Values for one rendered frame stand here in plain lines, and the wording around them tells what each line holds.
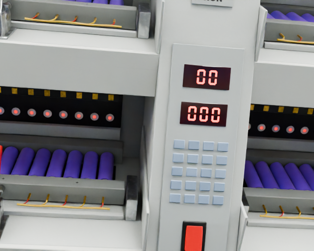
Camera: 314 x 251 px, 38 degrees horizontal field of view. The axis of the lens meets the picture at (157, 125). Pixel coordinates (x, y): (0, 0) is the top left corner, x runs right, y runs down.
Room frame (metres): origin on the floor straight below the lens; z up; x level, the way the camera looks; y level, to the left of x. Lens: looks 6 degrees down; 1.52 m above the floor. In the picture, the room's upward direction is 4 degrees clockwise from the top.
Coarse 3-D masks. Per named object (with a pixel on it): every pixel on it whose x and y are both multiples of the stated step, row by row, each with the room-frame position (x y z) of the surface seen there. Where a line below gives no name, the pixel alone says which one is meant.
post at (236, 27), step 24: (168, 0) 0.44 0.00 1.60; (240, 0) 0.45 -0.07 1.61; (168, 24) 0.44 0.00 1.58; (192, 24) 0.44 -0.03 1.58; (216, 24) 0.44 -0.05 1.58; (240, 24) 0.45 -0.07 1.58; (168, 48) 0.44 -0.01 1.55; (240, 48) 0.45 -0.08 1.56; (168, 72) 0.44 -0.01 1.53; (168, 96) 0.44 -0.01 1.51; (240, 96) 0.45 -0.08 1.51; (144, 120) 0.61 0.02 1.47; (240, 120) 0.45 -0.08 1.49; (240, 144) 0.45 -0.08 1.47; (240, 168) 0.45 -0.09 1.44; (240, 192) 0.45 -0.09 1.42
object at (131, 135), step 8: (136, 0) 0.64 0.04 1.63; (144, 0) 0.64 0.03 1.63; (128, 96) 0.64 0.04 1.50; (136, 96) 0.64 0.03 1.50; (144, 96) 0.64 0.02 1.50; (128, 104) 0.64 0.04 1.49; (136, 104) 0.64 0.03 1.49; (144, 104) 0.64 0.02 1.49; (128, 112) 0.64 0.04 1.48; (136, 112) 0.64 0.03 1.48; (128, 120) 0.64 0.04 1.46; (136, 120) 0.64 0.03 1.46; (128, 128) 0.64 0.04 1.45; (136, 128) 0.64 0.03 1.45; (48, 136) 0.63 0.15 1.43; (56, 136) 0.63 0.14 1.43; (120, 136) 0.64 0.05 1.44; (128, 136) 0.64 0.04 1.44; (136, 136) 0.64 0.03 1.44; (128, 144) 0.64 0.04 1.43; (136, 144) 0.64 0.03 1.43; (128, 152) 0.64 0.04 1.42; (136, 152) 0.64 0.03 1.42; (312, 152) 0.66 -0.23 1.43
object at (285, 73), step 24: (264, 0) 0.62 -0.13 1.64; (288, 0) 0.62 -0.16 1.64; (312, 0) 0.63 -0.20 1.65; (264, 24) 0.43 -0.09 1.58; (288, 24) 0.52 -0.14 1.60; (312, 24) 0.52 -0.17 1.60; (264, 48) 0.50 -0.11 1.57; (288, 48) 0.50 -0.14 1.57; (312, 48) 0.50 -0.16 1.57; (264, 72) 0.45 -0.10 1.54; (288, 72) 0.45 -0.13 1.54; (312, 72) 0.45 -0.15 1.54; (264, 96) 0.46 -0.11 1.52; (288, 96) 0.46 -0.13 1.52; (312, 96) 0.46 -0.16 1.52
